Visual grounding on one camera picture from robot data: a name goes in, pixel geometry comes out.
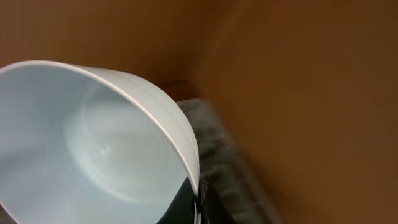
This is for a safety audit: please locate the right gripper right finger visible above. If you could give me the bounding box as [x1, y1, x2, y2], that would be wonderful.
[200, 177, 218, 224]

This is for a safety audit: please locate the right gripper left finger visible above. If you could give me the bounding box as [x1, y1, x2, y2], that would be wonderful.
[157, 177, 196, 224]

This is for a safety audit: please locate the light blue bowl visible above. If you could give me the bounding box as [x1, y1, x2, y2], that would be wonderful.
[1, 60, 200, 223]

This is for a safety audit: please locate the grey dishwasher rack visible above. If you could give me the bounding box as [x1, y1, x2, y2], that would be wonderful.
[178, 99, 283, 224]

